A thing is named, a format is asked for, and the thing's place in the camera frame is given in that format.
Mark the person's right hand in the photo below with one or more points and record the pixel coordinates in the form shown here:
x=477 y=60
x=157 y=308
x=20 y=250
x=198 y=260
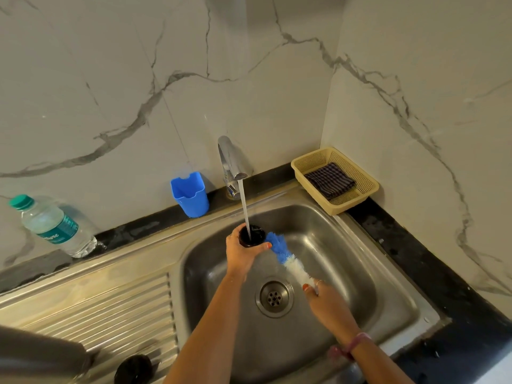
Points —
x=332 y=311

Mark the person's left hand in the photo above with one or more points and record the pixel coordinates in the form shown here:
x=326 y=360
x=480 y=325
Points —
x=240 y=259

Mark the steel cup cap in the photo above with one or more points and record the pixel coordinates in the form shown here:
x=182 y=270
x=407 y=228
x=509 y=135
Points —
x=256 y=235

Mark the blue white bottle brush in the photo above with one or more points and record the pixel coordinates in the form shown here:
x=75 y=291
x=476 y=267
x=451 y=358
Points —
x=288 y=259

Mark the dark checked cloth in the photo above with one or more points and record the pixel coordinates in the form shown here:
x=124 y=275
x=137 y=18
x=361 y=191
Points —
x=330 y=181

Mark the black stopper lid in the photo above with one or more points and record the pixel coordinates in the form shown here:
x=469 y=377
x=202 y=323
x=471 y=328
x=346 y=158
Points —
x=133 y=370

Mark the stainless steel flask body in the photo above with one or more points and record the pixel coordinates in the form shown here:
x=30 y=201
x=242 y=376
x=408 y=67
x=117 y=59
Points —
x=40 y=357

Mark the person's left forearm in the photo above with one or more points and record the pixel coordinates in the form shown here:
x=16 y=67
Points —
x=204 y=335

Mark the clear plastic water bottle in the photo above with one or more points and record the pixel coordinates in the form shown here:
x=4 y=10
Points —
x=52 y=227

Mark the stainless steel sink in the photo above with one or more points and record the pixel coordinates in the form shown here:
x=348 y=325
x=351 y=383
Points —
x=380 y=267

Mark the blue plastic brush holder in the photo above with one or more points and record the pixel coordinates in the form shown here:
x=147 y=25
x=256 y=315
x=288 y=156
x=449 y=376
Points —
x=190 y=197

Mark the chrome faucet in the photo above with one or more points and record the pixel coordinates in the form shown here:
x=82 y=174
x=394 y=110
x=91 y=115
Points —
x=232 y=155

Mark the yellow plastic basket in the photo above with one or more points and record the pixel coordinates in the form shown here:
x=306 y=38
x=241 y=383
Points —
x=366 y=191

